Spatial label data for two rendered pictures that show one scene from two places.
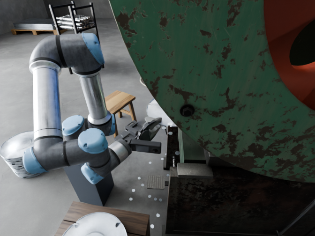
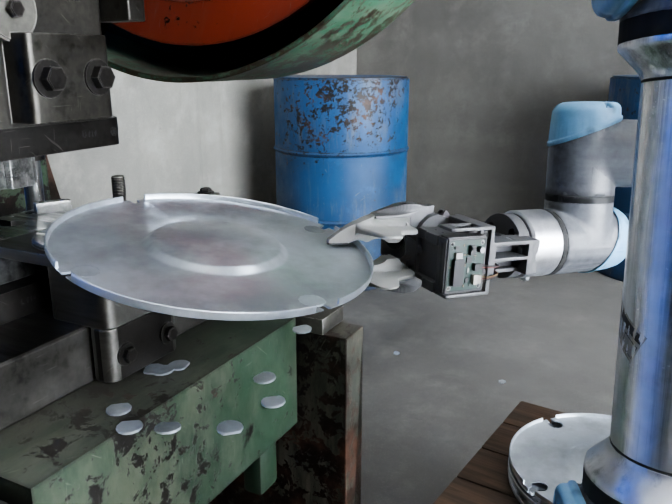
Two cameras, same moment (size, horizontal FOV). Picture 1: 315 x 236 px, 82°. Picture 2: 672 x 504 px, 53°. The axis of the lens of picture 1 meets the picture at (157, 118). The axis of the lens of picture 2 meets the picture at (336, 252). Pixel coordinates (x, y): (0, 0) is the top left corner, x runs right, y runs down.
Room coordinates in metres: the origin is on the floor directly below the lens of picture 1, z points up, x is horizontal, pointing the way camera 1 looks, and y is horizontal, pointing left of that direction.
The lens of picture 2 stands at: (1.19, 0.26, 0.95)
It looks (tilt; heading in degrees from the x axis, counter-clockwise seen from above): 16 degrees down; 205
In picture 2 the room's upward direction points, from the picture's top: straight up
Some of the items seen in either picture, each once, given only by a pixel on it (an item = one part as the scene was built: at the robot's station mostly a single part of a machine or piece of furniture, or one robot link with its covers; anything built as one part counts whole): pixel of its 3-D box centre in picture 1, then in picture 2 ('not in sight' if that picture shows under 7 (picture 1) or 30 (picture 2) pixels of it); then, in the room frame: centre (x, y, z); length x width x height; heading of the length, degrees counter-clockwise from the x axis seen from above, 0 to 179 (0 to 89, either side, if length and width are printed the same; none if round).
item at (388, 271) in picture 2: (151, 128); (376, 277); (0.59, 0.02, 0.74); 0.09 x 0.06 x 0.03; 140
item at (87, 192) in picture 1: (91, 174); not in sight; (0.71, 0.43, 0.23); 0.18 x 0.18 x 0.45; 77
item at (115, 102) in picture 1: (116, 114); not in sight; (1.44, 0.40, 0.16); 0.34 x 0.24 x 0.34; 149
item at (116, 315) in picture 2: not in sight; (140, 302); (0.70, -0.19, 0.72); 0.25 x 0.14 x 0.14; 88
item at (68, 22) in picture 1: (79, 40); not in sight; (2.85, 1.17, 0.47); 0.46 x 0.43 x 0.95; 68
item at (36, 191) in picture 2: not in sight; (33, 184); (0.60, -0.42, 0.81); 0.02 x 0.02 x 0.14
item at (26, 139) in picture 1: (22, 143); not in sight; (0.97, 1.03, 0.24); 0.29 x 0.29 x 0.01
